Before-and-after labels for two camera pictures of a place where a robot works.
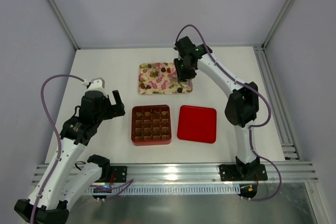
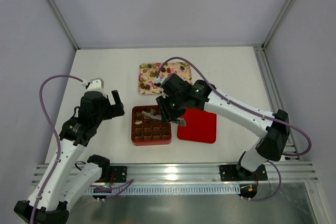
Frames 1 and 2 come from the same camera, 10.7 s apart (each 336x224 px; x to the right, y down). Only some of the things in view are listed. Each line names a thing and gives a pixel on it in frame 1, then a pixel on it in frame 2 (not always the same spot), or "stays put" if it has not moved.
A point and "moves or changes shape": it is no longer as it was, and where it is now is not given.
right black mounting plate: x=231 y=172 stays put
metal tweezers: x=188 y=82 moves or changes shape
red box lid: x=197 y=124 stays put
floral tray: x=161 y=78 stays put
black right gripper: x=184 y=71 → x=166 y=109
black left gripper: x=111 y=108 stays put
